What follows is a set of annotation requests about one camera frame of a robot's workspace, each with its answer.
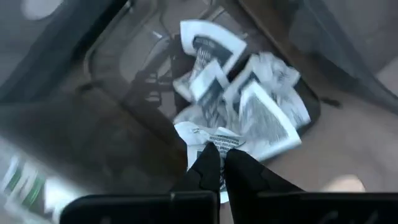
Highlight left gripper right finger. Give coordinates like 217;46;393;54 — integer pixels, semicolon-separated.
225;148;398;224

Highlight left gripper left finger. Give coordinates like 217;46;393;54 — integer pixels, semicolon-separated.
60;142;221;224

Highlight white packet green print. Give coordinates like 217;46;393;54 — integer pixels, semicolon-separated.
18;172;47;212
0;155;24;194

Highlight dark grey plastic bin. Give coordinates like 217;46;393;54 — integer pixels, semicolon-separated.
289;0;398;116
0;0;398;194

